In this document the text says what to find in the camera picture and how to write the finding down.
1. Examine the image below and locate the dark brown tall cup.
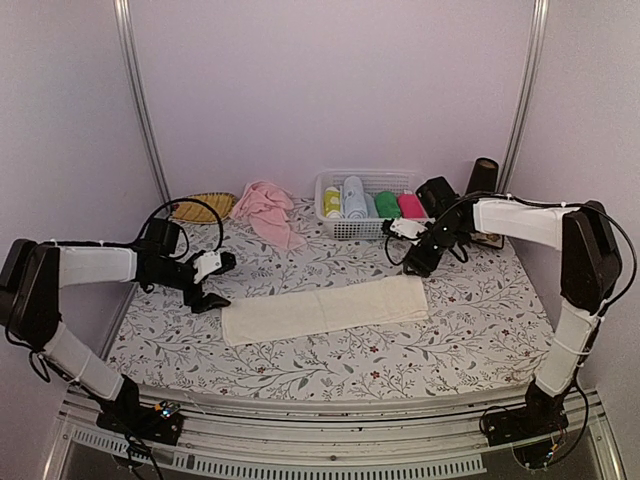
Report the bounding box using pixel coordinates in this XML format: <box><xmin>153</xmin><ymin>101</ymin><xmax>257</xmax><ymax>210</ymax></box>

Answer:
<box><xmin>465</xmin><ymin>158</ymin><xmax>499</xmax><ymax>195</ymax></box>

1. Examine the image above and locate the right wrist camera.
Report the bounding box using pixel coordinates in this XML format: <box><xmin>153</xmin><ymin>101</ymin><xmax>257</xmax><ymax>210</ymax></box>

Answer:
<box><xmin>382</xmin><ymin>218</ymin><xmax>427</xmax><ymax>241</ymax></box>

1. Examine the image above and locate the pink towel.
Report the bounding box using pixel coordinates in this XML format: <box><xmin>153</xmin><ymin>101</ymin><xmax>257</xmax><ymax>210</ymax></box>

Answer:
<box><xmin>230</xmin><ymin>181</ymin><xmax>306</xmax><ymax>250</ymax></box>

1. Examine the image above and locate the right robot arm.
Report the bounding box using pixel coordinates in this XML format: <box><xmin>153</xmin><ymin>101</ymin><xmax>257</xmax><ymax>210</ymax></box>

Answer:
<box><xmin>384</xmin><ymin>177</ymin><xmax>623</xmax><ymax>436</ymax></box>

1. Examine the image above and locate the aluminium frame post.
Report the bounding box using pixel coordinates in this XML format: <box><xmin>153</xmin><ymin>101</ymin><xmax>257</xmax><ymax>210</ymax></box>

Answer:
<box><xmin>501</xmin><ymin>0</ymin><xmax>549</xmax><ymax>187</ymax></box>
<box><xmin>113</xmin><ymin>0</ymin><xmax>171</xmax><ymax>203</ymax></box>

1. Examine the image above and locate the right aluminium frame post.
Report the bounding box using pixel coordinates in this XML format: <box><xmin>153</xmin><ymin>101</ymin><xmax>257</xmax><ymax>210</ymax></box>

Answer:
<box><xmin>501</xmin><ymin>0</ymin><xmax>549</xmax><ymax>187</ymax></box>

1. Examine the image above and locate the cream white towel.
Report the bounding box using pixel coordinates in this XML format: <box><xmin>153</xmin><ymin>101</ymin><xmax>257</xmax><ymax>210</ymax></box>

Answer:
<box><xmin>221</xmin><ymin>276</ymin><xmax>428</xmax><ymax>346</ymax></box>

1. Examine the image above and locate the magenta rolled towel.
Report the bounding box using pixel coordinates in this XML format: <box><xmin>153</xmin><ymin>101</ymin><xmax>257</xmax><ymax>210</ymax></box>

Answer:
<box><xmin>397</xmin><ymin>193</ymin><xmax>426</xmax><ymax>219</ymax></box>

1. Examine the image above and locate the grey blue rolled towel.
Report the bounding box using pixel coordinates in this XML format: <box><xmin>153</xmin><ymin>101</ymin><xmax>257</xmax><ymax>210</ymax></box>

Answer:
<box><xmin>364</xmin><ymin>192</ymin><xmax>379</xmax><ymax>218</ymax></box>

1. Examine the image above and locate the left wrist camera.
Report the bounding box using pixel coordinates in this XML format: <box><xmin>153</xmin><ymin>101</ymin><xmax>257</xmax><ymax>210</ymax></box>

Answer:
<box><xmin>193</xmin><ymin>251</ymin><xmax>236</xmax><ymax>279</ymax></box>

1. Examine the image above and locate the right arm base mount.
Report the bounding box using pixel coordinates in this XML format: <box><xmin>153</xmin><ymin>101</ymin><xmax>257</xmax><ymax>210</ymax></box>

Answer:
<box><xmin>479</xmin><ymin>405</ymin><xmax>569</xmax><ymax>446</ymax></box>

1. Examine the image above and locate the light blue rolled towel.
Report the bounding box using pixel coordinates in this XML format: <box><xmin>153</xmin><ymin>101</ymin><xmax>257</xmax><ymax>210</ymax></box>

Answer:
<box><xmin>342</xmin><ymin>176</ymin><xmax>368</xmax><ymax>220</ymax></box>

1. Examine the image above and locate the aluminium front rail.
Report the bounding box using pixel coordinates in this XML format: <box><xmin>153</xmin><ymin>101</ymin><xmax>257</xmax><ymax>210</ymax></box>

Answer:
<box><xmin>45</xmin><ymin>387</ymin><xmax>625</xmax><ymax>479</ymax></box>

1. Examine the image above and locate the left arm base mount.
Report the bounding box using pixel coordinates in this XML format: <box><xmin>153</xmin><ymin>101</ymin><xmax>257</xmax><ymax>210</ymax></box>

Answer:
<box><xmin>96</xmin><ymin>402</ymin><xmax>185</xmax><ymax>446</ymax></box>

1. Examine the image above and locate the yellow dotted rolled towel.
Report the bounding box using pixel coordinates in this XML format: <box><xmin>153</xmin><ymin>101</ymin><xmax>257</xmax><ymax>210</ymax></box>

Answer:
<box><xmin>323</xmin><ymin>186</ymin><xmax>343</xmax><ymax>219</ymax></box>

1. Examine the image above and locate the floral coaster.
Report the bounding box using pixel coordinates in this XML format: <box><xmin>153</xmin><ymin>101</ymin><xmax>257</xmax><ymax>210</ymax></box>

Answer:
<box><xmin>471</xmin><ymin>232</ymin><xmax>505</xmax><ymax>250</ymax></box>

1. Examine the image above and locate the left aluminium frame post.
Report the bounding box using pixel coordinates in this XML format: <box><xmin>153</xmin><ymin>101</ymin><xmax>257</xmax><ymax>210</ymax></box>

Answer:
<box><xmin>113</xmin><ymin>0</ymin><xmax>171</xmax><ymax>203</ymax></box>

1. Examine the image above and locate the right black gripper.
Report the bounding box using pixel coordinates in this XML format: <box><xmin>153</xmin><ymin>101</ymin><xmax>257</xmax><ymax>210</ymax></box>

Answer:
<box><xmin>404</xmin><ymin>220</ymin><xmax>467</xmax><ymax>277</ymax></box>

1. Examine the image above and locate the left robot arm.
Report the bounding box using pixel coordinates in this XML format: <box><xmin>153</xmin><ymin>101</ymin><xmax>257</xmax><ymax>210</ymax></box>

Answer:
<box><xmin>1</xmin><ymin>219</ymin><xmax>236</xmax><ymax>434</ymax></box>

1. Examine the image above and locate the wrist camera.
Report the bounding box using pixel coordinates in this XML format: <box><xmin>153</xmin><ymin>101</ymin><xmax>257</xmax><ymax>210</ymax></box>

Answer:
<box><xmin>382</xmin><ymin>218</ymin><xmax>427</xmax><ymax>241</ymax></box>
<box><xmin>193</xmin><ymin>251</ymin><xmax>236</xmax><ymax>279</ymax></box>

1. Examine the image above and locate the white plastic basket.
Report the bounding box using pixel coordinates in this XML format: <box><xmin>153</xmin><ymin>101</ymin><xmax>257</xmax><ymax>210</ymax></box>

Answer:
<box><xmin>314</xmin><ymin>169</ymin><xmax>426</xmax><ymax>240</ymax></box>

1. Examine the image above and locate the yellow woven mat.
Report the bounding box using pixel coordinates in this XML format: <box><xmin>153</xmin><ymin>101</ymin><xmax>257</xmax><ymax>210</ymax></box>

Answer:
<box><xmin>172</xmin><ymin>192</ymin><xmax>237</xmax><ymax>224</ymax></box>

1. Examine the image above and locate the green rolled towel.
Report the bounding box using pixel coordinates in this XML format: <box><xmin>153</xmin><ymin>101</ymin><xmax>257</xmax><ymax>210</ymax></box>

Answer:
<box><xmin>374</xmin><ymin>191</ymin><xmax>402</xmax><ymax>219</ymax></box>

